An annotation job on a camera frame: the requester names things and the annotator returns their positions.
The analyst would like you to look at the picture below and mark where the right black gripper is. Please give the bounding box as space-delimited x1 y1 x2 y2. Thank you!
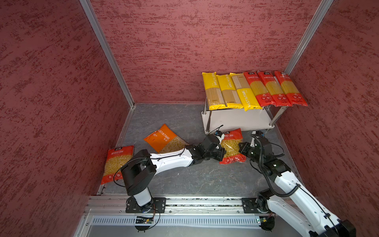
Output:
237 142 263 165

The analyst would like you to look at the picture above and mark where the small red macaroni bag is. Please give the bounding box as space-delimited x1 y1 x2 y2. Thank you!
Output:
219 128 246 165

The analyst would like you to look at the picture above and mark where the orange pasta bag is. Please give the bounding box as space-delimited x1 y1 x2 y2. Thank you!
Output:
144 124 188 154

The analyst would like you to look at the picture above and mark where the yellow spaghetti bag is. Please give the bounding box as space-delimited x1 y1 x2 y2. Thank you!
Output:
230 73 262 111
202 72 227 111
217 75 243 109

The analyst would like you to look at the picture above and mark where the red spaghetti bag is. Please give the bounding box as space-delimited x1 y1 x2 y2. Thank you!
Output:
258 72 292 107
274 71 308 107
243 72 276 107

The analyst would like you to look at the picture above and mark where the red spaghetti bag front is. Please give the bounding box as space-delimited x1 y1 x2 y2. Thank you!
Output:
258 72 292 107

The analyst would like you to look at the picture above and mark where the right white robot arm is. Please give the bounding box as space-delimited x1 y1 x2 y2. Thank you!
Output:
239 135 357 237

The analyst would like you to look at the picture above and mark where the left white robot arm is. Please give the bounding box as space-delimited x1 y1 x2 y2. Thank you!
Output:
119 131 226 213

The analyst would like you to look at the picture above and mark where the white two-tier shelf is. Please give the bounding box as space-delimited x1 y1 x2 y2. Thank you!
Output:
201 104 288 134

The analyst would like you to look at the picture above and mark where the large red macaroni bag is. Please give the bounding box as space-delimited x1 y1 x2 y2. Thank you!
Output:
101 146 134 185

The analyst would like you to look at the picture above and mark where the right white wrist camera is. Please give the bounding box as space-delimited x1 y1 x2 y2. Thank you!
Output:
251 136 256 147

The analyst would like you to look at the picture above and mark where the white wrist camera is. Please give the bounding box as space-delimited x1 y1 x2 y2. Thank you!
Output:
251 136 256 147
214 130 225 144

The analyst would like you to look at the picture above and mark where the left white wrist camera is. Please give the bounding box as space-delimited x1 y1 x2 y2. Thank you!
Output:
214 130 225 144

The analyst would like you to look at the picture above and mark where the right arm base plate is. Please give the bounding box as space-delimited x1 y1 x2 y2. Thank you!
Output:
241 197 271 214

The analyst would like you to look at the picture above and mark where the right circuit board with wires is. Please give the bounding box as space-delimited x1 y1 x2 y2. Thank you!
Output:
259 215 275 232

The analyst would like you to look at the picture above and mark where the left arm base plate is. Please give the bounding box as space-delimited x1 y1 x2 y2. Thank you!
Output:
125 197 166 213

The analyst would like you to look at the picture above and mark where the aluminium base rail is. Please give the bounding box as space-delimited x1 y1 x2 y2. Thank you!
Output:
84 195 269 216

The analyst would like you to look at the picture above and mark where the right aluminium corner post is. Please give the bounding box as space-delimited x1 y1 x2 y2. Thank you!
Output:
284 0 334 75

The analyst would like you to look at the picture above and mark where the aluminium corner post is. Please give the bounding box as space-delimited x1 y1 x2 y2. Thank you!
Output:
80 0 135 110
284 0 334 75

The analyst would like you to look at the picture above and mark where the left aluminium corner post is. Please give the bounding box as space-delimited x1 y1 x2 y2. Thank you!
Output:
80 0 135 110

